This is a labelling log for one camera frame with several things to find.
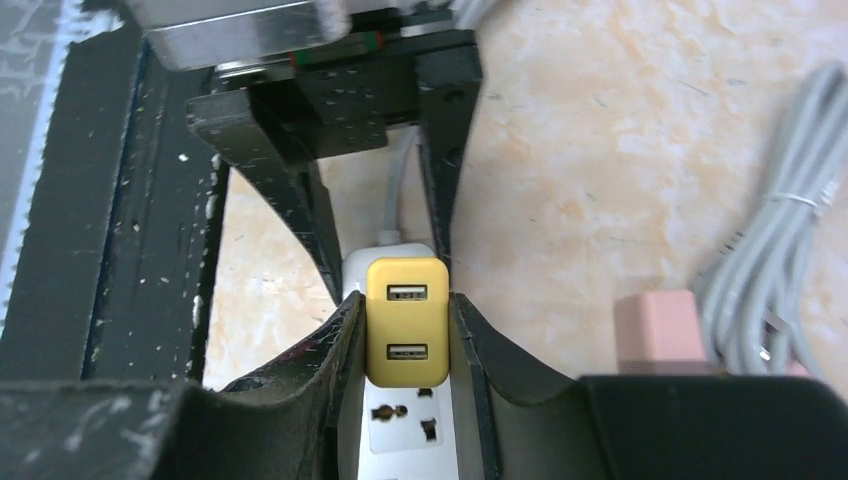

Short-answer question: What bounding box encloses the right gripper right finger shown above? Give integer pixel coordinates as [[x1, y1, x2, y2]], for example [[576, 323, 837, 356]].
[[449, 294, 847, 479]]

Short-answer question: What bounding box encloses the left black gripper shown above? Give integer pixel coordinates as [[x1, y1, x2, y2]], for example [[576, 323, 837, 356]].
[[186, 30, 483, 304]]

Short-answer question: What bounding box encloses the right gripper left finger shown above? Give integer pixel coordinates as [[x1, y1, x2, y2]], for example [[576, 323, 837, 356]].
[[1, 292, 365, 479]]

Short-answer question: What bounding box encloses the yellow USB charger plug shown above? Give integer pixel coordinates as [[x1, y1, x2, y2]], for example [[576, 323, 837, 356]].
[[365, 257, 450, 388]]

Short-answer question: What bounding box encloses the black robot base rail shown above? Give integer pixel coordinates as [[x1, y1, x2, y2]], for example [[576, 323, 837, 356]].
[[1, 1, 229, 381]]

